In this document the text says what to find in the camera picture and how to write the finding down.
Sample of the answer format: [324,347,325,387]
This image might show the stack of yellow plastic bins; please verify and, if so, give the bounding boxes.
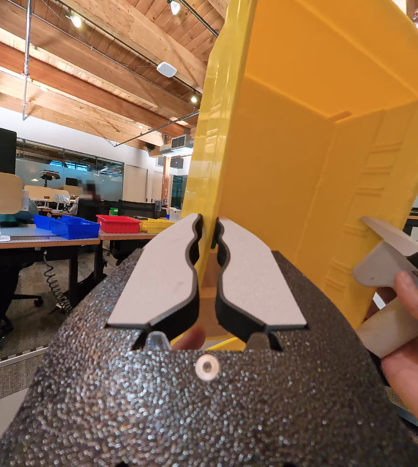
[138,218,175,234]

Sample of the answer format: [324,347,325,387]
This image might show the metal ventilation duct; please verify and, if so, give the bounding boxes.
[159,133,196,156]

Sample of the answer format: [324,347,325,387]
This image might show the white ceiling access point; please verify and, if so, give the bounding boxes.
[156,61,178,79]

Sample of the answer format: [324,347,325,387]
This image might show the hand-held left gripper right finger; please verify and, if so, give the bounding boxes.
[214,217,308,343]

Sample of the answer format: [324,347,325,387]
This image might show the small blue plastic bin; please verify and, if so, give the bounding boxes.
[33,214,64,231]

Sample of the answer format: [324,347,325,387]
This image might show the black office chair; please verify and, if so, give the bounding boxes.
[110,199,157,264]

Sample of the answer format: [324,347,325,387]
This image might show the person's left hand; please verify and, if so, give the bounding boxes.
[170,326,207,351]

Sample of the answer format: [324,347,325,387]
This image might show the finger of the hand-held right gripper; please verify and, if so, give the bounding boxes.
[353,216,418,289]

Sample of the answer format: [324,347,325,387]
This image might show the large blue plastic bin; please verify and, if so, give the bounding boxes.
[49,217,101,241]

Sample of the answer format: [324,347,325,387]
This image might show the grey floor cable tray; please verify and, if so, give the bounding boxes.
[0,344,50,377]

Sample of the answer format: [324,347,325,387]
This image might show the yellow plastic box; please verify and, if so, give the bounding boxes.
[182,0,418,331]

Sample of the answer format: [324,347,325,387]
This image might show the black coiled cable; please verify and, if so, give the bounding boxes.
[43,251,75,315]

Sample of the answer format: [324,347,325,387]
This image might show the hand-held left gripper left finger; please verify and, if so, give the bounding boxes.
[106,213,204,342]

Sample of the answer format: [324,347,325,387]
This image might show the wooden desk with black legs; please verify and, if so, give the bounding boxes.
[98,229,158,270]
[0,224,102,314]

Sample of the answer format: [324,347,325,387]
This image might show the red plastic bin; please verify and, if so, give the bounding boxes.
[96,215,141,234]

